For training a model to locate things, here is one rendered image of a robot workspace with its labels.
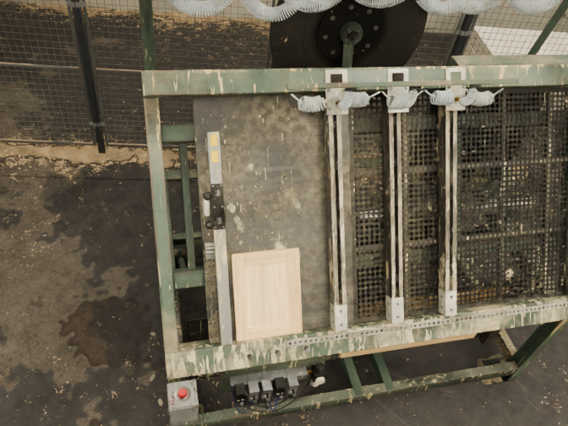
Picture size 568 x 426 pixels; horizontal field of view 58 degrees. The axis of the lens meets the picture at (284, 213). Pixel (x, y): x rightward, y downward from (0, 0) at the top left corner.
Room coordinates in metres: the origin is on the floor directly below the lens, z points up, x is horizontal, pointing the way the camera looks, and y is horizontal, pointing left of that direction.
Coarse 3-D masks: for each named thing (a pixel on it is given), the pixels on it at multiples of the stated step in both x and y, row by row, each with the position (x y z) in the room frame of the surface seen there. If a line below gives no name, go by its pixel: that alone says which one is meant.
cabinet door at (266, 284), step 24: (240, 264) 1.43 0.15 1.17; (264, 264) 1.46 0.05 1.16; (288, 264) 1.49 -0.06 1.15; (240, 288) 1.36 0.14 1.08; (264, 288) 1.39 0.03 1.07; (288, 288) 1.42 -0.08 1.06; (240, 312) 1.29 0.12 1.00; (264, 312) 1.32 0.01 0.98; (288, 312) 1.35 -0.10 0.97; (240, 336) 1.22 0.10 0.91; (264, 336) 1.25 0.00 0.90
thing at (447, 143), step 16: (464, 96) 2.13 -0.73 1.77; (448, 112) 2.10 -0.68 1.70; (448, 128) 2.06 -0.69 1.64; (448, 144) 2.01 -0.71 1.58; (448, 160) 1.97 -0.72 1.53; (448, 176) 1.92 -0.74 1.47; (448, 192) 1.88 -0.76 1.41; (448, 208) 1.83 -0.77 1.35; (448, 224) 1.79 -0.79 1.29; (448, 240) 1.74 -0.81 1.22; (448, 256) 1.69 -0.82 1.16; (448, 272) 1.65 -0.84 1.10; (448, 288) 1.60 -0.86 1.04; (448, 304) 1.55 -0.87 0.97
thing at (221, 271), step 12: (216, 132) 1.74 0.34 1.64; (216, 168) 1.65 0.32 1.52; (216, 180) 1.61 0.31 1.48; (216, 240) 1.45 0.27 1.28; (216, 252) 1.42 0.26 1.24; (216, 264) 1.39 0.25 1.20; (216, 276) 1.36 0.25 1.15; (228, 288) 1.34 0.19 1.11; (228, 300) 1.30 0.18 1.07; (228, 312) 1.27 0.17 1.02; (228, 324) 1.24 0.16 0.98; (228, 336) 1.20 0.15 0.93
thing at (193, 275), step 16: (496, 112) 2.29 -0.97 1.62; (176, 128) 1.75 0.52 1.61; (192, 128) 1.77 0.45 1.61; (464, 128) 2.19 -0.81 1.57; (544, 128) 2.37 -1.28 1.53; (544, 144) 2.32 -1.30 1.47; (192, 224) 1.53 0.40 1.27; (192, 240) 1.48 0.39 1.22; (192, 256) 1.44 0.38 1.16; (432, 256) 1.75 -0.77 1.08; (176, 272) 1.37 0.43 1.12; (192, 272) 1.38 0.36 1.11; (176, 288) 1.32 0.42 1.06
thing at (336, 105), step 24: (336, 72) 2.00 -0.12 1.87; (336, 96) 1.94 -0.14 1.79; (336, 120) 1.91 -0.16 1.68; (336, 144) 1.85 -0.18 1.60; (336, 168) 1.79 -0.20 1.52; (336, 192) 1.74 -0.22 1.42; (336, 216) 1.68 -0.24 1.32; (336, 240) 1.58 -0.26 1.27; (336, 264) 1.52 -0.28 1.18; (336, 288) 1.45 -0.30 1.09; (336, 312) 1.38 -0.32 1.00
